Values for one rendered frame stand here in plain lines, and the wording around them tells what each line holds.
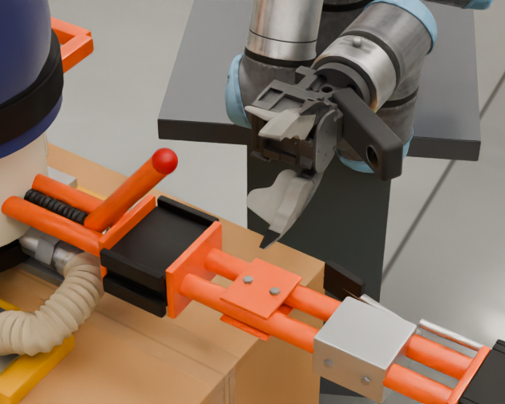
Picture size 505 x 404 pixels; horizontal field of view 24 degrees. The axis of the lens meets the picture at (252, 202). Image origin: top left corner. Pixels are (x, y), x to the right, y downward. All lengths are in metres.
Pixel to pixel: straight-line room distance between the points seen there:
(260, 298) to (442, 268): 1.68
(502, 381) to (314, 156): 0.37
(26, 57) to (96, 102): 2.13
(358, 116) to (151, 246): 0.28
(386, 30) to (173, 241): 0.40
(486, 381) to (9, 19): 0.51
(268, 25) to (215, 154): 1.58
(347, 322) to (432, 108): 0.89
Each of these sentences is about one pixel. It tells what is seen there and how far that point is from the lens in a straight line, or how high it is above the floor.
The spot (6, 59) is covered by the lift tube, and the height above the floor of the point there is 1.25.
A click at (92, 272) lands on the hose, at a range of 1.15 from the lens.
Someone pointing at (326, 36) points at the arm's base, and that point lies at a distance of 1.90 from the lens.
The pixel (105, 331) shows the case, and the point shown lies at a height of 0.94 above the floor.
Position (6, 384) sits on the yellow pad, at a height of 0.96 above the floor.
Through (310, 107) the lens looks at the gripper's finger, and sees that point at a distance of 1.18.
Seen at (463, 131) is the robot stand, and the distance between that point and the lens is 1.83.
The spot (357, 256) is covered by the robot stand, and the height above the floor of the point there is 0.38.
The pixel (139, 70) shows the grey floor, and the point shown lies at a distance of 3.32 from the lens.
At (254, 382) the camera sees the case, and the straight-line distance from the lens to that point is 1.24.
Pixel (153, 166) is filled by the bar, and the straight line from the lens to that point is 1.02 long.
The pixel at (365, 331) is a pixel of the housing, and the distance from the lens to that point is 1.01.
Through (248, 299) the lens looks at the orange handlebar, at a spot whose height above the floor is 1.09.
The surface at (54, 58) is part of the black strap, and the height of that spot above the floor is 1.21.
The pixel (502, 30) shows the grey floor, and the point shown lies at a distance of 3.56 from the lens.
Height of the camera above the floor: 1.81
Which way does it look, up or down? 40 degrees down
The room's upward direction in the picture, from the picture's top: straight up
